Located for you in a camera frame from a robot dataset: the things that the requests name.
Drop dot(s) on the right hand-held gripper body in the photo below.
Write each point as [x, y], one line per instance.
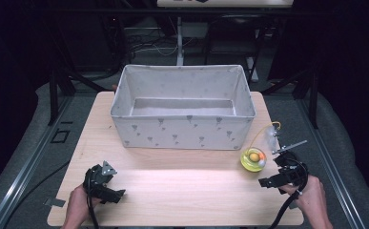
[293, 173]

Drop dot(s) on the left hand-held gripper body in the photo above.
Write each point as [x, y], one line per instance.
[97, 179]

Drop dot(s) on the yellow ball toy with wand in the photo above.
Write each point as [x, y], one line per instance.
[252, 160]

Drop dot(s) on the grey printed fabric storage box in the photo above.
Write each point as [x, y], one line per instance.
[185, 133]

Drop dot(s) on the person's right hand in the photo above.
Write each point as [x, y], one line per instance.
[309, 197]

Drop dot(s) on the person's left hand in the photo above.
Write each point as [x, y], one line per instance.
[80, 203]

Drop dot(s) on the grey tape piece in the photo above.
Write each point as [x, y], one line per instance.
[54, 202]

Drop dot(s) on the black metal stand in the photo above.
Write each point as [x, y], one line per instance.
[53, 95]
[313, 95]

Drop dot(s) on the black chair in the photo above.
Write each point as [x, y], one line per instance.
[233, 35]

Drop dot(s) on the white table leg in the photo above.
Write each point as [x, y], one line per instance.
[180, 41]

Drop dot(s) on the white table top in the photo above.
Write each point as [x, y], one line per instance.
[223, 3]

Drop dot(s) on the aluminium floor rail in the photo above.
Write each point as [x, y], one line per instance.
[29, 165]
[331, 168]

